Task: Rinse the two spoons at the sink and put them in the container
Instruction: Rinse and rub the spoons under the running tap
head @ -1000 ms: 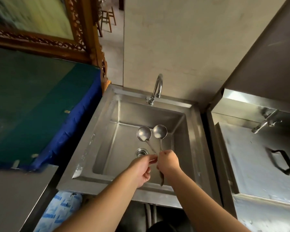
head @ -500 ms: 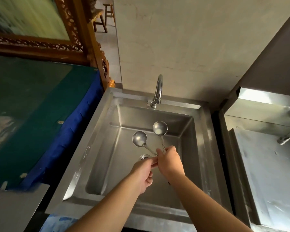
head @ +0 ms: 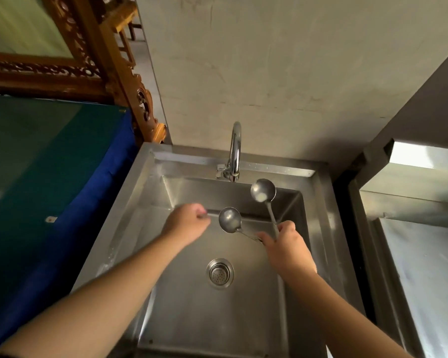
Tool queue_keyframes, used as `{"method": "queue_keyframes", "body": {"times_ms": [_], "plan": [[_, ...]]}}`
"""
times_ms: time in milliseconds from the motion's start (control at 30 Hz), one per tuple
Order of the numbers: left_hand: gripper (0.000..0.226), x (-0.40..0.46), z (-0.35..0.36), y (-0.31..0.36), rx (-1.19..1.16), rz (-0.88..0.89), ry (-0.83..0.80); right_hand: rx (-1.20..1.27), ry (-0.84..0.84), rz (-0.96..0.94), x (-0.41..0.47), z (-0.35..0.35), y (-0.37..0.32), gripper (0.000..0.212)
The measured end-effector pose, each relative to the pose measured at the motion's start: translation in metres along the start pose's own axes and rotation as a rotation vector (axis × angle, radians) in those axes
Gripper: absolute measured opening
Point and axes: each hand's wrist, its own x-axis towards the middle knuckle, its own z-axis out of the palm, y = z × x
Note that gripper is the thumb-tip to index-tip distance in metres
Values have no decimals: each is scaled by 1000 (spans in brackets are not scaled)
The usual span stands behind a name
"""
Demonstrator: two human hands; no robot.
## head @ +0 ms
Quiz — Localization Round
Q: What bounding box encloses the blue green cloth covered table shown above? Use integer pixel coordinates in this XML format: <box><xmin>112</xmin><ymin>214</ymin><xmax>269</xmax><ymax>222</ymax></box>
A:
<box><xmin>0</xmin><ymin>94</ymin><xmax>139</xmax><ymax>355</ymax></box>

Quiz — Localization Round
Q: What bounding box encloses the small steel ladle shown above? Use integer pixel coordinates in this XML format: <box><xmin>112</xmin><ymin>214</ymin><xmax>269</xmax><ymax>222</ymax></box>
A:
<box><xmin>218</xmin><ymin>207</ymin><xmax>264</xmax><ymax>243</ymax></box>

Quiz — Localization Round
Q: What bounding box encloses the chrome faucet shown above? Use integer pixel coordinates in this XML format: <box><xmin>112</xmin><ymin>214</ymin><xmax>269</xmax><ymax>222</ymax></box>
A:
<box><xmin>216</xmin><ymin>122</ymin><xmax>243</xmax><ymax>183</ymax></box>

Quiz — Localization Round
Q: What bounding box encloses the person's left hand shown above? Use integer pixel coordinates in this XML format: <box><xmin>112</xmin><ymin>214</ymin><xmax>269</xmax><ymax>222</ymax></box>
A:
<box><xmin>161</xmin><ymin>203</ymin><xmax>211</xmax><ymax>249</ymax></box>

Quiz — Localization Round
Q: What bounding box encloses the carved wooden frame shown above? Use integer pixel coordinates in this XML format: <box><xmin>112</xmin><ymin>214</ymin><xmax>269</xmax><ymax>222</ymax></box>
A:
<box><xmin>0</xmin><ymin>0</ymin><xmax>167</xmax><ymax>146</ymax></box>

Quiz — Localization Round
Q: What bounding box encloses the person's right forearm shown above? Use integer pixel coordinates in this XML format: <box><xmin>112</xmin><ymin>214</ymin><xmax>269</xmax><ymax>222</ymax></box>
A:
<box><xmin>282</xmin><ymin>270</ymin><xmax>413</xmax><ymax>358</ymax></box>

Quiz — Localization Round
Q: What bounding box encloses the person's right hand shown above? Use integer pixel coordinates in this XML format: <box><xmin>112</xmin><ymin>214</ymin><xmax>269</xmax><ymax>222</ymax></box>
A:
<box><xmin>255</xmin><ymin>221</ymin><xmax>317</xmax><ymax>276</ymax></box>

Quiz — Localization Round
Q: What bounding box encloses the stainless steel sink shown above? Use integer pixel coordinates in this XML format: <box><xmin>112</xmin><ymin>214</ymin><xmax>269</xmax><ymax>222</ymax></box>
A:
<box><xmin>72</xmin><ymin>142</ymin><xmax>366</xmax><ymax>358</ymax></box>

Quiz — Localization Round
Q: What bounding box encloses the stainless steel counter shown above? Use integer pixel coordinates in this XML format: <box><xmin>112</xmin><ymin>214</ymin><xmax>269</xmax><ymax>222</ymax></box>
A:
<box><xmin>349</xmin><ymin>139</ymin><xmax>448</xmax><ymax>358</ymax></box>

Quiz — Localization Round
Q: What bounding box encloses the person's left forearm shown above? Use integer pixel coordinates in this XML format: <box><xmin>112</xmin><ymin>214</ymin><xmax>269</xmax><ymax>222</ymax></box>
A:
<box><xmin>0</xmin><ymin>231</ymin><xmax>189</xmax><ymax>358</ymax></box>

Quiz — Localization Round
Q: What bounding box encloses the wooden chair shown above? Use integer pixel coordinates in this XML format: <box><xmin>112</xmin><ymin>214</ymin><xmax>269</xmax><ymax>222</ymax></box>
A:
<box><xmin>101</xmin><ymin>0</ymin><xmax>144</xmax><ymax>69</ymax></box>

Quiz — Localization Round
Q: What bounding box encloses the large steel ladle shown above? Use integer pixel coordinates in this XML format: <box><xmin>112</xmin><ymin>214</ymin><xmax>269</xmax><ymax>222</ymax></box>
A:
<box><xmin>250</xmin><ymin>178</ymin><xmax>280</xmax><ymax>239</ymax></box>

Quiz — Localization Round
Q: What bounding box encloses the round sink drain strainer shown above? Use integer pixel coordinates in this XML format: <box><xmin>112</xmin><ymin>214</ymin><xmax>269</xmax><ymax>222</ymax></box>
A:
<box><xmin>206</xmin><ymin>258</ymin><xmax>235</xmax><ymax>289</ymax></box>

